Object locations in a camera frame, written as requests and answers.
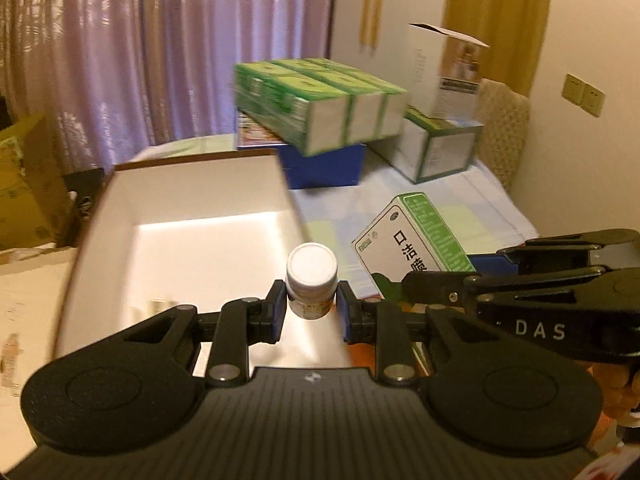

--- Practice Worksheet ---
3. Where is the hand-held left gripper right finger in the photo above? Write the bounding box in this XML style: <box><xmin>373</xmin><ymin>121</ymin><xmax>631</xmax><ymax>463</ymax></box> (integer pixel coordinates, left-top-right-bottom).
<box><xmin>336</xmin><ymin>281</ymin><xmax>485</xmax><ymax>386</ymax></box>

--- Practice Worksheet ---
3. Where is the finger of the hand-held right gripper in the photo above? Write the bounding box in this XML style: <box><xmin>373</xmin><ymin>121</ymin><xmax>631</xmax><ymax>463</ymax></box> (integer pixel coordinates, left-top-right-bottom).
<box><xmin>497</xmin><ymin>229</ymin><xmax>640</xmax><ymax>273</ymax></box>
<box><xmin>401</xmin><ymin>266</ymin><xmax>608</xmax><ymax>306</ymax></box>

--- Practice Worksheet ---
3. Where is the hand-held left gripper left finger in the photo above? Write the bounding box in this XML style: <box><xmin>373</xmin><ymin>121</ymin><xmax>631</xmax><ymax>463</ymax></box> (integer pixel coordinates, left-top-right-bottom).
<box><xmin>122</xmin><ymin>280</ymin><xmax>288</xmax><ymax>387</ymax></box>

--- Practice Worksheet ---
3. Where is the white pill bottle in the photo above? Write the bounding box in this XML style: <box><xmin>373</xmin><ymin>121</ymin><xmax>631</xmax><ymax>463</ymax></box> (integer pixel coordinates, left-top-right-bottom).
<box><xmin>285</xmin><ymin>242</ymin><xmax>339</xmax><ymax>320</ymax></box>

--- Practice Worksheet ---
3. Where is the green and white medicine box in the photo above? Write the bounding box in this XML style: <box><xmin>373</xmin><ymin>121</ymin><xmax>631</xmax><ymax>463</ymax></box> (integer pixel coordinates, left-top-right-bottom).
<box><xmin>351</xmin><ymin>192</ymin><xmax>476</xmax><ymax>303</ymax></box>

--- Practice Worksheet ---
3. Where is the brown shoe box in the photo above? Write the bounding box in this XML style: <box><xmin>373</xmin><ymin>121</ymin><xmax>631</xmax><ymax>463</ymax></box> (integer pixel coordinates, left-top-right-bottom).
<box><xmin>52</xmin><ymin>152</ymin><xmax>351</xmax><ymax>378</ymax></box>

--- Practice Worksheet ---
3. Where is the person's right hand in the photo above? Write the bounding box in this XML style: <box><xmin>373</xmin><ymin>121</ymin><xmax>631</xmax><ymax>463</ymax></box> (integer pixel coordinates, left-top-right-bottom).
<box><xmin>590</xmin><ymin>359</ymin><xmax>640</xmax><ymax>418</ymax></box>

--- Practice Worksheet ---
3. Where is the checked blanket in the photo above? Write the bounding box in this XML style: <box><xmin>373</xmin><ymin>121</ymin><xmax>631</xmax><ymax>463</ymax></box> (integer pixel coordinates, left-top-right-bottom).
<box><xmin>127</xmin><ymin>137</ymin><xmax>541</xmax><ymax>281</ymax></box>

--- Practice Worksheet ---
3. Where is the quilted chair back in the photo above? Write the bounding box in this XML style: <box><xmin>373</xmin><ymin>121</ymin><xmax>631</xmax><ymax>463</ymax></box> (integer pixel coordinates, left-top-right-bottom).
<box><xmin>472</xmin><ymin>78</ymin><xmax>531</xmax><ymax>193</ymax></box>

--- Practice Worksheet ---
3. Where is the green and white carton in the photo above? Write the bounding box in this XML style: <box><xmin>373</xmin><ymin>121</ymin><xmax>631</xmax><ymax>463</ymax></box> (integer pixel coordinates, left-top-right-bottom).
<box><xmin>370</xmin><ymin>105</ymin><xmax>485</xmax><ymax>185</ymax></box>

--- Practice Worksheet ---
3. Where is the red patterned clothing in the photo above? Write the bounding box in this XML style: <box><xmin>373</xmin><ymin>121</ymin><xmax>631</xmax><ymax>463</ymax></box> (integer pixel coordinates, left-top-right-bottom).
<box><xmin>582</xmin><ymin>442</ymin><xmax>640</xmax><ymax>480</ymax></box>

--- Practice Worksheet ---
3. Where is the green tissue pack bundle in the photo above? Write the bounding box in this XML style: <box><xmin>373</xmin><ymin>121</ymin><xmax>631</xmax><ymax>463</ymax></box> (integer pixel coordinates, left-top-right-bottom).
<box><xmin>234</xmin><ymin>57</ymin><xmax>408</xmax><ymax>157</ymax></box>

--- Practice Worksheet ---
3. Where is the black bag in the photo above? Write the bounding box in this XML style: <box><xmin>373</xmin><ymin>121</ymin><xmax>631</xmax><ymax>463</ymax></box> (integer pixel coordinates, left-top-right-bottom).
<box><xmin>62</xmin><ymin>167</ymin><xmax>106</xmax><ymax>248</ymax></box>

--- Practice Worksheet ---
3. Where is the cartoon printed bedsheet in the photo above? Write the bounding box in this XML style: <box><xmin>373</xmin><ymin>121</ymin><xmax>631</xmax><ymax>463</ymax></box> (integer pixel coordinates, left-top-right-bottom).
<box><xmin>0</xmin><ymin>242</ymin><xmax>81</xmax><ymax>461</ymax></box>

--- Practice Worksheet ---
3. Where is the brown cardboard box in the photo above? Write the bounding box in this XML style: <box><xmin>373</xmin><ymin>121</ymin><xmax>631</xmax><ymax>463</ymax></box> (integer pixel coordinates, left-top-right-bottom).
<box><xmin>0</xmin><ymin>112</ymin><xmax>76</xmax><ymax>251</ymax></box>

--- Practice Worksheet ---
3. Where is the purple patterned curtain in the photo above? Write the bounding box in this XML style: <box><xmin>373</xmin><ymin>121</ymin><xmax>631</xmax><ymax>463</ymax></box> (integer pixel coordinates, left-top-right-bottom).
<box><xmin>0</xmin><ymin>0</ymin><xmax>341</xmax><ymax>176</ymax></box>

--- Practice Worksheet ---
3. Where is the wall socket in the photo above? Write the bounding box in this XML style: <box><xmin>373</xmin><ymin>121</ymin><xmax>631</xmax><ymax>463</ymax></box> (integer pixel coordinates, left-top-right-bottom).
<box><xmin>580</xmin><ymin>84</ymin><xmax>606</xmax><ymax>118</ymax></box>
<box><xmin>561</xmin><ymin>73</ymin><xmax>585</xmax><ymax>106</ymax></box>

